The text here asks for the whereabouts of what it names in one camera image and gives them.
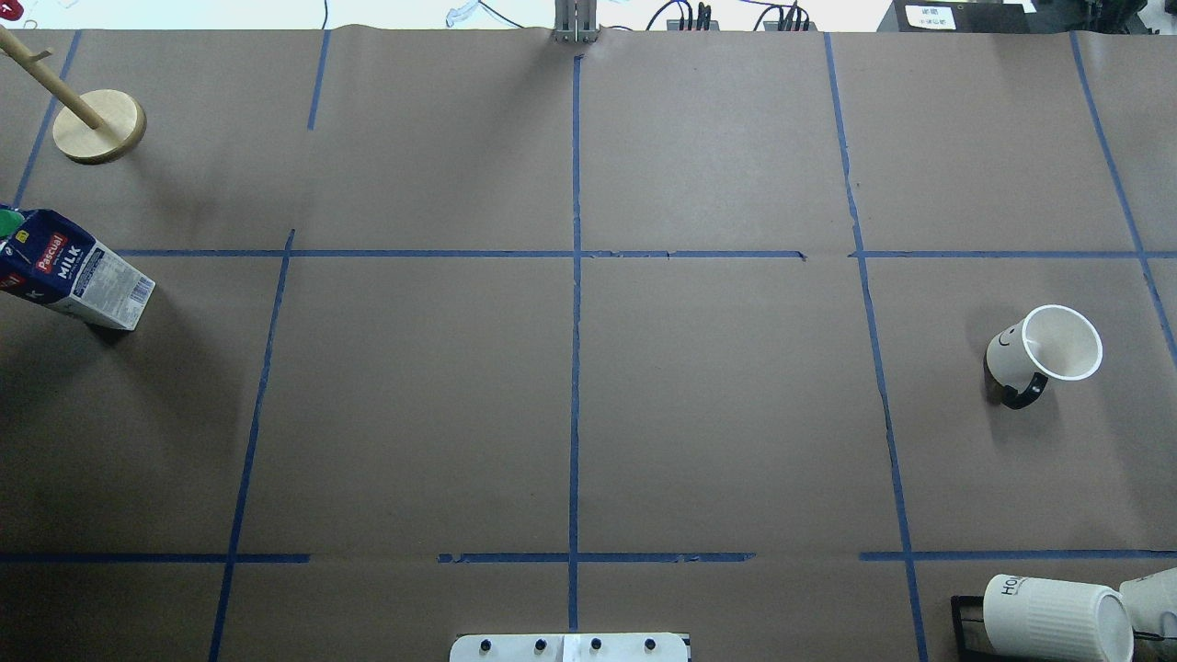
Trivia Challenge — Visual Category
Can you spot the brown paper table cover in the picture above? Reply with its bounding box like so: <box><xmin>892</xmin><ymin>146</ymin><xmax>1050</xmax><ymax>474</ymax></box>
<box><xmin>1</xmin><ymin>26</ymin><xmax>1176</xmax><ymax>661</ymax></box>

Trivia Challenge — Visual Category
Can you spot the black box with label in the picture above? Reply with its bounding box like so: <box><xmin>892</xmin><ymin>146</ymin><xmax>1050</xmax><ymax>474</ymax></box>
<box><xmin>877</xmin><ymin>1</ymin><xmax>1031</xmax><ymax>34</ymax></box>

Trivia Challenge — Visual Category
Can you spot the wooden mug tree stand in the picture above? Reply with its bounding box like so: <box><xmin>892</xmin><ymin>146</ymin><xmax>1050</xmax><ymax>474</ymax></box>
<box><xmin>1</xmin><ymin>27</ymin><xmax>146</xmax><ymax>165</ymax></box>

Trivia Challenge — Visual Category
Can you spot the white ribbed cup on rack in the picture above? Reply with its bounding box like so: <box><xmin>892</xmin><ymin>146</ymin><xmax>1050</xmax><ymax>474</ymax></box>
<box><xmin>982</xmin><ymin>574</ymin><xmax>1135</xmax><ymax>661</ymax></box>

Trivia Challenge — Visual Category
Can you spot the white mug black handle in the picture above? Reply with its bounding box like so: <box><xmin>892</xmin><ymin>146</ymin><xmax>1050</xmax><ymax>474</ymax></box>
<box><xmin>985</xmin><ymin>304</ymin><xmax>1104</xmax><ymax>410</ymax></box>

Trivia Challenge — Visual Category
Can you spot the black wire cup rack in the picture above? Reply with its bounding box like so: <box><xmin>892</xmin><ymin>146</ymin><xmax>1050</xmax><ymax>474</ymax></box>
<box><xmin>950</xmin><ymin>595</ymin><xmax>1000</xmax><ymax>661</ymax></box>

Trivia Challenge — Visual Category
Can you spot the blue Pascual milk carton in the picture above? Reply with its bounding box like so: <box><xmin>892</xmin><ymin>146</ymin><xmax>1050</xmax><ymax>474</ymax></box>
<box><xmin>1</xmin><ymin>205</ymin><xmax>155</xmax><ymax>331</ymax></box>

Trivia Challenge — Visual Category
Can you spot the aluminium profile post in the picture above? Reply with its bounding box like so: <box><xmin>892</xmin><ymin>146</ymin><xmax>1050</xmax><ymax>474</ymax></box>
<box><xmin>552</xmin><ymin>0</ymin><xmax>600</xmax><ymax>44</ymax></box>

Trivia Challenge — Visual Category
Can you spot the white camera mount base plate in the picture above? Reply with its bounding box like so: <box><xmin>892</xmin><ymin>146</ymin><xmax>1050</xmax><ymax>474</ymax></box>
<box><xmin>448</xmin><ymin>633</ymin><xmax>692</xmax><ymax>661</ymax></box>

